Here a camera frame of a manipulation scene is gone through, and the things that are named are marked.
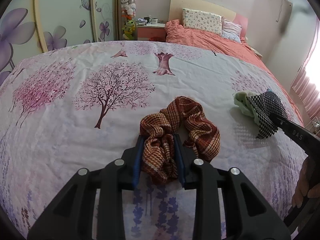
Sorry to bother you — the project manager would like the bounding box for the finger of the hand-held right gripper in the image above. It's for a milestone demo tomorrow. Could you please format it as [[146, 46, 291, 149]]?
[[271, 114, 312, 150]]

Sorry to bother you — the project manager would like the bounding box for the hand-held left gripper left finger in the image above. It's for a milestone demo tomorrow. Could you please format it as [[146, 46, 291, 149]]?
[[27, 136, 145, 240]]

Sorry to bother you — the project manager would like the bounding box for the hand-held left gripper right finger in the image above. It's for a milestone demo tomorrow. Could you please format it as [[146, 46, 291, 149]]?
[[174, 134, 292, 240]]

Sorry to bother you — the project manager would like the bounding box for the black checkered scrunchie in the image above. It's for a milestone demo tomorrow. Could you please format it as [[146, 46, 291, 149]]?
[[246, 90, 289, 140]]

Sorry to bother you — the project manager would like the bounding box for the brown striped scrunchie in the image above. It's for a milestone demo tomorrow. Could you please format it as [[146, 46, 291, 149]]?
[[139, 96, 222, 185]]

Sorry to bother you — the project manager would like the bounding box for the pale green scrunchie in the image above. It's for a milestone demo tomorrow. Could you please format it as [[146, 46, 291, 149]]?
[[233, 91, 260, 125]]

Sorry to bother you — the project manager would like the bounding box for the person's right hand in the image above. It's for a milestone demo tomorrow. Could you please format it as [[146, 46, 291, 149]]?
[[291, 159, 320, 209]]

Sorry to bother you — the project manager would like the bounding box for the pink window curtain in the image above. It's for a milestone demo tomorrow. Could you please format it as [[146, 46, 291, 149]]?
[[291, 20, 320, 120]]

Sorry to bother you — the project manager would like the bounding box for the floral printed tablecloth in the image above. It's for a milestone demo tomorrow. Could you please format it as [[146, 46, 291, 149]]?
[[0, 41, 309, 240]]

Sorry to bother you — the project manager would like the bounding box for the pink striped pillow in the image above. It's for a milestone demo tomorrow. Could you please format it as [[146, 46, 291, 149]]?
[[221, 17, 243, 42]]

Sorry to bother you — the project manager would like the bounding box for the white air conditioner pipe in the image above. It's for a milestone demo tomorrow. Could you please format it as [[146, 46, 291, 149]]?
[[275, 0, 294, 23]]

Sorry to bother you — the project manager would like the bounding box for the pink duvet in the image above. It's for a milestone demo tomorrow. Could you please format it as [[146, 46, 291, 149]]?
[[165, 19, 304, 125]]

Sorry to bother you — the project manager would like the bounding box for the pink and white nightstand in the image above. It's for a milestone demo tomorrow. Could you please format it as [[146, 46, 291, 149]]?
[[136, 21, 167, 42]]

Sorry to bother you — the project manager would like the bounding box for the floral print pillow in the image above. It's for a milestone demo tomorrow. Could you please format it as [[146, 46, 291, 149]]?
[[182, 8, 224, 36]]

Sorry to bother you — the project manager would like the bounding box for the clear tube of plush toys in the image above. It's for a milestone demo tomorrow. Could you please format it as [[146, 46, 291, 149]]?
[[120, 0, 138, 40]]

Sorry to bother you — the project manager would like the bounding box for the beige bed headboard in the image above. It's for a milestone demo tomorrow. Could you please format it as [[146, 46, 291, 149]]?
[[169, 0, 248, 38]]

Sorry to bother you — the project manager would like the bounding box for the wardrobe with flower doors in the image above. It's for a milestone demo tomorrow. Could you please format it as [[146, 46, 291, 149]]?
[[0, 0, 120, 85]]

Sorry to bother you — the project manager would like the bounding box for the white wire rack trolley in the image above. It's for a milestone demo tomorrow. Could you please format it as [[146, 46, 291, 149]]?
[[310, 117, 320, 135]]

